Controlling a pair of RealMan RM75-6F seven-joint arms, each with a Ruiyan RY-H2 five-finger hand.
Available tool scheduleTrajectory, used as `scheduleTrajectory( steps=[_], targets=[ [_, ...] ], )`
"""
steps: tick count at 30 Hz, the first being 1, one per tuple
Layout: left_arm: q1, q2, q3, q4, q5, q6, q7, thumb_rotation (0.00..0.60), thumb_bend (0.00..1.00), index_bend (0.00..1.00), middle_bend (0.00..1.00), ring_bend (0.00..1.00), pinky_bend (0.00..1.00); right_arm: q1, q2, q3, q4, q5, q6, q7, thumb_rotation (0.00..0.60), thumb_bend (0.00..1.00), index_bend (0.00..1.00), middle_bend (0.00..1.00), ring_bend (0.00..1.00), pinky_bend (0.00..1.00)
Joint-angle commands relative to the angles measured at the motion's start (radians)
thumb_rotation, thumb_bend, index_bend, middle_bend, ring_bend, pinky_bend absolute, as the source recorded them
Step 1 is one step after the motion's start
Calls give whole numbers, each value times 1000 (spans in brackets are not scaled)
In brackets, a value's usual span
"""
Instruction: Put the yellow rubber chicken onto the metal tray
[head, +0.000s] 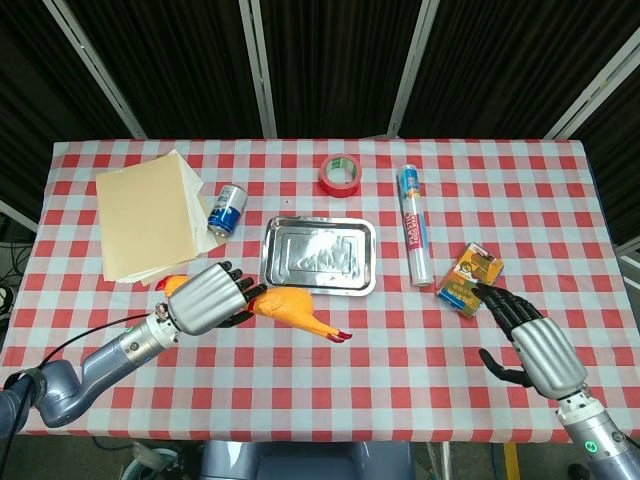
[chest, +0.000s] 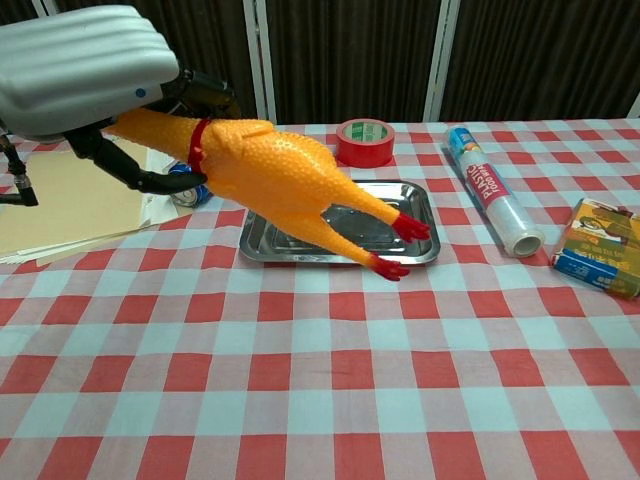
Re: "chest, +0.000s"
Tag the plastic food wrap roll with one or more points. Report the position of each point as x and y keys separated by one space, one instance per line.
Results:
x=490 y=190

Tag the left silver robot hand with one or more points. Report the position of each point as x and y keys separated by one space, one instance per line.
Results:
x=80 y=70

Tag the yellow rubber chicken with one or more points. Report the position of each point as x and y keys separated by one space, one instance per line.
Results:
x=280 y=170

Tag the red tape roll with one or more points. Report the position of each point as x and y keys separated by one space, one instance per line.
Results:
x=365 y=150

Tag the black pleated curtain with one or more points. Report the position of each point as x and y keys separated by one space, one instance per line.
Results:
x=350 y=55

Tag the silver metal tray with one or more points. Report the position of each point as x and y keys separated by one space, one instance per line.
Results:
x=420 y=240

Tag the red white checkered tablecloth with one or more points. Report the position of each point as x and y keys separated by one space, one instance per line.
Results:
x=320 y=375

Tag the colourful snack box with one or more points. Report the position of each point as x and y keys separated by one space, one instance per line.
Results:
x=600 y=245

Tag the blue white drink can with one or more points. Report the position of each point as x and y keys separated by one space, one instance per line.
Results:
x=192 y=196

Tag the white frame post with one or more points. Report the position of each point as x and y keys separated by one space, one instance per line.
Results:
x=441 y=60
x=260 y=60

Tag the stack of manila paper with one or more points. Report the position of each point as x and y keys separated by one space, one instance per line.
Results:
x=70 y=205

